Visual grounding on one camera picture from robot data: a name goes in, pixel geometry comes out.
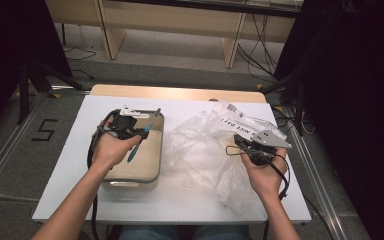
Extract black floor cable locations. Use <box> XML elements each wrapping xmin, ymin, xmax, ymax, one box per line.
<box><xmin>63</xmin><ymin>46</ymin><xmax>98</xmax><ymax>81</ymax></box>

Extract clear smiley plastic bag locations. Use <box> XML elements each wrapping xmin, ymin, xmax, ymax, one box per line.
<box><xmin>163</xmin><ymin>98</ymin><xmax>289</xmax><ymax>216</ymax></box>

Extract black metal stand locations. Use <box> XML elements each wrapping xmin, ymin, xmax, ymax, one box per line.
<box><xmin>259</xmin><ymin>71</ymin><xmax>306</xmax><ymax>138</ymax></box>

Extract person's left hand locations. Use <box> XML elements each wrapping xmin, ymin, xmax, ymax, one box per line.
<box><xmin>91</xmin><ymin>119</ymin><xmax>143</xmax><ymax>171</ymax></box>

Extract white board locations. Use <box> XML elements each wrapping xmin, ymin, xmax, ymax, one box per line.
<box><xmin>31</xmin><ymin>94</ymin><xmax>313</xmax><ymax>225</ymax></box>

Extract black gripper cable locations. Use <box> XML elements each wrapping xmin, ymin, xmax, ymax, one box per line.
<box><xmin>263</xmin><ymin>153</ymin><xmax>292</xmax><ymax>240</ymax></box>
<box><xmin>87</xmin><ymin>113</ymin><xmax>113</xmax><ymax>240</ymax></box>

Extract metal floor rail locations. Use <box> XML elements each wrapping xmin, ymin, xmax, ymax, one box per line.
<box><xmin>0</xmin><ymin>93</ymin><xmax>58</xmax><ymax>205</ymax></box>
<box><xmin>284</xmin><ymin>106</ymin><xmax>351</xmax><ymax>240</ymax></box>

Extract black curtain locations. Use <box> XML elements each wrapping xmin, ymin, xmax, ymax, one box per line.
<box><xmin>273</xmin><ymin>0</ymin><xmax>384</xmax><ymax>240</ymax></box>
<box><xmin>0</xmin><ymin>0</ymin><xmax>74</xmax><ymax>134</ymax></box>

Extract light wooden table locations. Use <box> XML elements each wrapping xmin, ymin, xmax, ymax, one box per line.
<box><xmin>89</xmin><ymin>83</ymin><xmax>268</xmax><ymax>104</ymax></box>

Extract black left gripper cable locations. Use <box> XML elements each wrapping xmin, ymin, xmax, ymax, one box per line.
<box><xmin>87</xmin><ymin>113</ymin><xmax>113</xmax><ymax>240</ymax></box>

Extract black cables under desk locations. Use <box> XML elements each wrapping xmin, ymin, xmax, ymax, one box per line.
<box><xmin>236</xmin><ymin>13</ymin><xmax>279</xmax><ymax>83</ymax></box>

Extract black tripod stand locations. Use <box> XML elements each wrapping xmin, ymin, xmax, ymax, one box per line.
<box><xmin>16</xmin><ymin>59</ymin><xmax>84</xmax><ymax>126</ymax></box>

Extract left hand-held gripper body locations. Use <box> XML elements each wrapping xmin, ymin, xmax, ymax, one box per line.
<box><xmin>108</xmin><ymin>105</ymin><xmax>151</xmax><ymax>140</ymax></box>

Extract person's right hand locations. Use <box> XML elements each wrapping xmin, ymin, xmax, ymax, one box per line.
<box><xmin>240</xmin><ymin>148</ymin><xmax>288</xmax><ymax>201</ymax></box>

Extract light wooden desk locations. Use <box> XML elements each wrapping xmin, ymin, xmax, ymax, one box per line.
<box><xmin>44</xmin><ymin>0</ymin><xmax>304</xmax><ymax>69</ymax></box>

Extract beige bin with grey rim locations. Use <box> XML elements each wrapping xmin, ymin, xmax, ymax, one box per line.
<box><xmin>96</xmin><ymin>109</ymin><xmax>165</xmax><ymax>193</ymax></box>

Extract black cable beside table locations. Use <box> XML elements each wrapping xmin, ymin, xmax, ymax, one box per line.
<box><xmin>271</xmin><ymin>105</ymin><xmax>314</xmax><ymax>136</ymax></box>

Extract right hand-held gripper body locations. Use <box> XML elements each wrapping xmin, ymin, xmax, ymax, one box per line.
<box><xmin>246</xmin><ymin>129</ymin><xmax>293</xmax><ymax>166</ymax></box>

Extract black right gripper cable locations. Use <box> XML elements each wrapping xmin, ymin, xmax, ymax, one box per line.
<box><xmin>263</xmin><ymin>153</ymin><xmax>292</xmax><ymax>240</ymax></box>

